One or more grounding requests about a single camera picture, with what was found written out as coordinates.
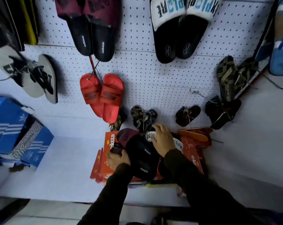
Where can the person's left hand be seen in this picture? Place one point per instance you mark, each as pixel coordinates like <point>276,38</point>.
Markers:
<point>116,160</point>

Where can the person's right hand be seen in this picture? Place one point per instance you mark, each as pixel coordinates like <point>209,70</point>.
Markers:
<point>164,141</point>

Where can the person's right thumb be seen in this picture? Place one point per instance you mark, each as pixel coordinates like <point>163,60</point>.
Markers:
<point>154,142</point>

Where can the person's left fingers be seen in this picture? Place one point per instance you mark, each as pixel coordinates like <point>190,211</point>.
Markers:
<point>112,155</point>

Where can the person's right forearm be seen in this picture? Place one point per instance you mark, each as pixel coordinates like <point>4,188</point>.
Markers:
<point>202,189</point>

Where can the person's left forearm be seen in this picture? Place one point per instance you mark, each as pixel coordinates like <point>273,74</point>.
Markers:
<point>108,196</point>

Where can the stack of orange shoe boxes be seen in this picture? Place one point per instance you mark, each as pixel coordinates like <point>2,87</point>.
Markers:
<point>106,147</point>

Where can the small camouflage flip flop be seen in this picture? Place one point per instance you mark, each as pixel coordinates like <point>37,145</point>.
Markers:
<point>150,118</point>
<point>138,117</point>

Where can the small yellow patterned sandal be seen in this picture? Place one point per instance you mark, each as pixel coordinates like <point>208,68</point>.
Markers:
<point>116,124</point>

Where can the orange shoe box white print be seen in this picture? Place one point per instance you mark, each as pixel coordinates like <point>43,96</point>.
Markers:
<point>193,154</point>

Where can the orange flip flop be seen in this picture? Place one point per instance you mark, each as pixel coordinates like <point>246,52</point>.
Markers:
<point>194,134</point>

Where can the small dark brown sandal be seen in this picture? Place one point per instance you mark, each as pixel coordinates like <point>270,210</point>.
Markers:
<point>187,115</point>

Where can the red slide sandal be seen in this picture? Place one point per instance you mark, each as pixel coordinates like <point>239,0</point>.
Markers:
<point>112,98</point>
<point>92,93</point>

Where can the white pegboard panel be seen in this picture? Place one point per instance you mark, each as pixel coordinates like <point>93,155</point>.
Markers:
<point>143,79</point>

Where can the small blue striped shoe box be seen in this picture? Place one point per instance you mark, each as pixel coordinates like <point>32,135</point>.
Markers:
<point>38,147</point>

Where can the red hanging hook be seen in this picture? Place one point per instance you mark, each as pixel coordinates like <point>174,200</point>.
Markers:
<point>92,66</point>

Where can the black gold striped sandal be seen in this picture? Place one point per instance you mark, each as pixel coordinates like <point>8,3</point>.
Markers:
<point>225,77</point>
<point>245,72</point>

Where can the large blue striped shoe box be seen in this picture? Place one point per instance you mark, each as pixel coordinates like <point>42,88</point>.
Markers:
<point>5,124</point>

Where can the dark object on floor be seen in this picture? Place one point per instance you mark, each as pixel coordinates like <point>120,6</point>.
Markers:
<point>5,210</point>

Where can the large black maroon slide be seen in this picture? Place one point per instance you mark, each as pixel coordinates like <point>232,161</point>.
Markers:
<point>79,30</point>
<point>104,32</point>

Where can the blue striped flip flop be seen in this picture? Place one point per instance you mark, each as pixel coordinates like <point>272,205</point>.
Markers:
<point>282,44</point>
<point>264,32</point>

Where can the black and yellow sandals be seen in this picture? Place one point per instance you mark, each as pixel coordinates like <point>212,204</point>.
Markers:
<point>10,21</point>

